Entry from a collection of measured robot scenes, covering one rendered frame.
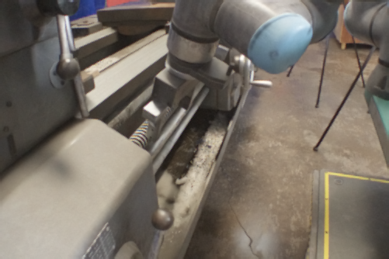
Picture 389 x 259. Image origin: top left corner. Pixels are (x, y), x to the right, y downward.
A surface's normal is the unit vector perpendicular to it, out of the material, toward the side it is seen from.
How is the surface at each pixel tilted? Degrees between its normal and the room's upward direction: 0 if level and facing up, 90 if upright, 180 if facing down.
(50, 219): 32
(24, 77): 90
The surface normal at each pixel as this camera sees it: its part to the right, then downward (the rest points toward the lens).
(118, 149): 0.47, -0.69
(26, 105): 0.96, 0.10
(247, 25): -0.57, 0.12
